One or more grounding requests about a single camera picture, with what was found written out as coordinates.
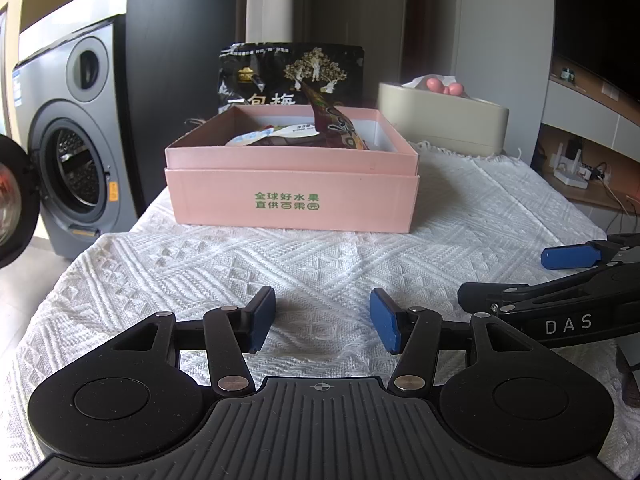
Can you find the black television screen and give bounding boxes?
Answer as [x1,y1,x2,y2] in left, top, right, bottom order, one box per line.
[552,0,640,116]

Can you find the tall black panel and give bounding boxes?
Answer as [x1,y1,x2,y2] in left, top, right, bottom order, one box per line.
[112,0,251,221]

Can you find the large black snack bag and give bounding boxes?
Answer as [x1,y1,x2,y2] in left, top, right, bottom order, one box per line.
[216,42,366,116]

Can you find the white wall shelf unit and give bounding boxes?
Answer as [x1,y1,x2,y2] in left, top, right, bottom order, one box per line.
[530,72,640,211]

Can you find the pink cardboard box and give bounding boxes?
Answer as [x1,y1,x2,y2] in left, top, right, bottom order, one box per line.
[164,106,420,235]

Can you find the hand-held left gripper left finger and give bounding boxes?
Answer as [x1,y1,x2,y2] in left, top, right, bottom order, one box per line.
[107,286,277,397]

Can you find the white router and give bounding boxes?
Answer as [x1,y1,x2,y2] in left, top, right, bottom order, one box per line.
[552,141,591,190]

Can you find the light blue snack packet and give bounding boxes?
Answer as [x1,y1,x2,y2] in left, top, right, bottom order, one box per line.
[224,128,281,148]

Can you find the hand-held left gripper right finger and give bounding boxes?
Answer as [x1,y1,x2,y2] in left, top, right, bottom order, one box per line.
[369,288,538,395]

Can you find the maroon patterned snack packet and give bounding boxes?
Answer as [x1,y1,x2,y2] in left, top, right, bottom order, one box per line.
[300,80,371,152]

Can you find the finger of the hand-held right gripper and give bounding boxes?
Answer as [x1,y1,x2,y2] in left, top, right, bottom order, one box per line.
[541,232,640,271]
[457,257,640,317]

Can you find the grey washing machine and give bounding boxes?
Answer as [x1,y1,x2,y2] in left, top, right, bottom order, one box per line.
[11,14,146,261]

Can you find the beige oval container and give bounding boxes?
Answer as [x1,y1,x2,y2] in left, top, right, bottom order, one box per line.
[376,81,510,157]

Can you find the white tissue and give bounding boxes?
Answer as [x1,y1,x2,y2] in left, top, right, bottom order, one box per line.
[400,75,458,90]

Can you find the pink rounded object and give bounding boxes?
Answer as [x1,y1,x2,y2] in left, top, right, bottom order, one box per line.
[415,75,466,97]

